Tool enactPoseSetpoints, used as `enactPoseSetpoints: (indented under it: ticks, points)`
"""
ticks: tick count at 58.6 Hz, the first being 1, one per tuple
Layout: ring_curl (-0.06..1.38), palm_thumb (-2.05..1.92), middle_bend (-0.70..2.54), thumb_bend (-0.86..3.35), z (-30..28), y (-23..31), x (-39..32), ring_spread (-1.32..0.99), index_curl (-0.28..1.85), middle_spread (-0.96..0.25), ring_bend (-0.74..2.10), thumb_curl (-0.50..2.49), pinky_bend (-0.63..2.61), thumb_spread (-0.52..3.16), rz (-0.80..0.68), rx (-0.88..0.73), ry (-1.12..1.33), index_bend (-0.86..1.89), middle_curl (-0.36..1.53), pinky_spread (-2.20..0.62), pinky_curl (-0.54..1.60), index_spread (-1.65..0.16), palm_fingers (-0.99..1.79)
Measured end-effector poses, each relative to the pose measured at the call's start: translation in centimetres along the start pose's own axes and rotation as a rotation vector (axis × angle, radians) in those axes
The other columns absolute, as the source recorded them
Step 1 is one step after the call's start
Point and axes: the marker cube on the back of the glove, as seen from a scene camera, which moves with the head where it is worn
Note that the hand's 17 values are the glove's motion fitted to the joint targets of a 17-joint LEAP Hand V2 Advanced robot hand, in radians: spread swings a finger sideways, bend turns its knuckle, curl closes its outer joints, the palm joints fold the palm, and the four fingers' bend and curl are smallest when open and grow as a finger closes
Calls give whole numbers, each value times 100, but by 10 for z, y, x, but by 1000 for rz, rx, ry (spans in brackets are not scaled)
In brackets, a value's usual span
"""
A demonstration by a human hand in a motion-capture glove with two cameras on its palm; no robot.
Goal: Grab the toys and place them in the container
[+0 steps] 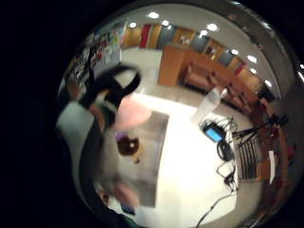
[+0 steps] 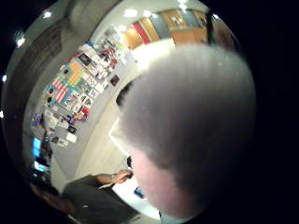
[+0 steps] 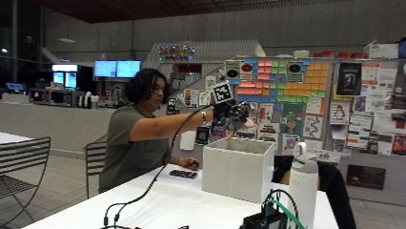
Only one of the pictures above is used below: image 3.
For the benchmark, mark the grey and pink soft toy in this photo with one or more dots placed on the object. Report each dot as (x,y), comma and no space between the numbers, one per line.
(244,123)

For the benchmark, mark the black smartphone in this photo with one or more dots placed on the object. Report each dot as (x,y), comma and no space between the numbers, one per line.
(183,174)

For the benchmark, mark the white marker cube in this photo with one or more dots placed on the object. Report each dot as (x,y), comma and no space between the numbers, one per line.
(223,92)

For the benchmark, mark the white paper sheet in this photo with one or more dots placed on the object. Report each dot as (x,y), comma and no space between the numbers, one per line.
(188,140)

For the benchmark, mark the white fabric storage box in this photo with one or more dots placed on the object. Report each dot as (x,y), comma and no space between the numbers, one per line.
(237,173)

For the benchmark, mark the group of coloured sticky notes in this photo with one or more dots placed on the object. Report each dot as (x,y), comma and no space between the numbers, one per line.
(296,87)

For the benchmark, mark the the person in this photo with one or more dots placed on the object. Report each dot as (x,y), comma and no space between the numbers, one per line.
(131,149)

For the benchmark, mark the white bowl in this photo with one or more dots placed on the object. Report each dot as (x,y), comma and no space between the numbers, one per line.
(301,54)

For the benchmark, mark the black slatted metal chair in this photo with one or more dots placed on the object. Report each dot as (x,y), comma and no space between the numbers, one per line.
(95,159)
(23,152)

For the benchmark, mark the black electronics box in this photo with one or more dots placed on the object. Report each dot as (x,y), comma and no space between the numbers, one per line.
(264,221)

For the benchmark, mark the white water bottle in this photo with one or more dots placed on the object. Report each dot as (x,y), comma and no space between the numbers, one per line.
(303,194)

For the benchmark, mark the black poster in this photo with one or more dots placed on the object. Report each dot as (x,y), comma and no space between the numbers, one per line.
(349,79)

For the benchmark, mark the row of red containers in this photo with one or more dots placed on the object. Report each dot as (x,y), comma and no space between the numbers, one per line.
(340,54)

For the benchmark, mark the grey notice board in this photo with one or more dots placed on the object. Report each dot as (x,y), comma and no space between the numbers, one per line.
(372,108)

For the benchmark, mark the black jacket on chair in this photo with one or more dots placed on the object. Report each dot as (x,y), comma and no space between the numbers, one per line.
(336,187)

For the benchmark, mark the grey service counter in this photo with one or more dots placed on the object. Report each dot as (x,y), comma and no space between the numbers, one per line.
(55,127)

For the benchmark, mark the dark framed sign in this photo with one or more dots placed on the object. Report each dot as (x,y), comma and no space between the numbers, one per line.
(365,177)

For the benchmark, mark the white cardboard box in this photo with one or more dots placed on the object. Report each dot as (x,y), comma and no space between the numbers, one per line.
(382,51)

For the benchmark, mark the black microwave oven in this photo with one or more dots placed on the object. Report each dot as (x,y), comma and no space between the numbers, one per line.
(51,97)

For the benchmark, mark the lit drinks fridge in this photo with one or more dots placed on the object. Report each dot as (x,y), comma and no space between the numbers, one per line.
(64,78)

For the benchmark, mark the blue wall screen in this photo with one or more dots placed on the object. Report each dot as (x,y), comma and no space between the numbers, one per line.
(128,68)
(106,68)

